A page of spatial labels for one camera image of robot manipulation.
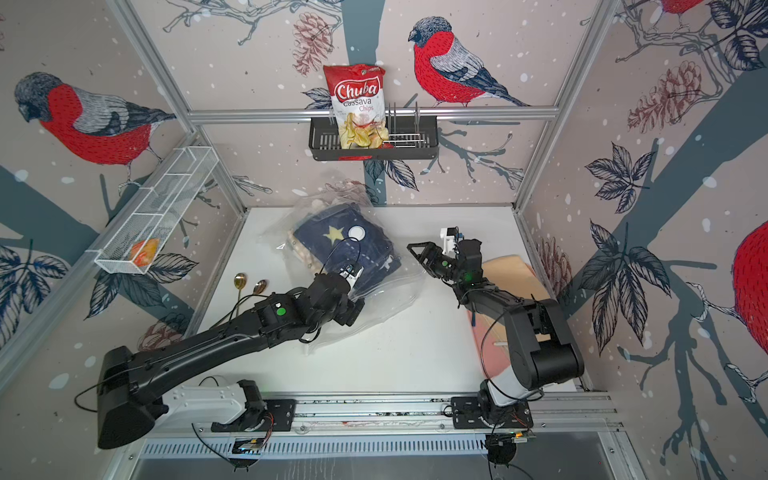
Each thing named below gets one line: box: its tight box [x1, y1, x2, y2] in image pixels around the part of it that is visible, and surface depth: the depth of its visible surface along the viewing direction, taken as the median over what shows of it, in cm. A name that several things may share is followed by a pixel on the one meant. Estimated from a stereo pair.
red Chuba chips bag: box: [323, 64, 389, 149], surface depth 84 cm
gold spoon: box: [234, 272, 247, 317], surface depth 100 cm
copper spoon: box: [253, 279, 267, 295], surface depth 99 cm
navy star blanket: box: [293, 203, 402, 293], surface depth 95 cm
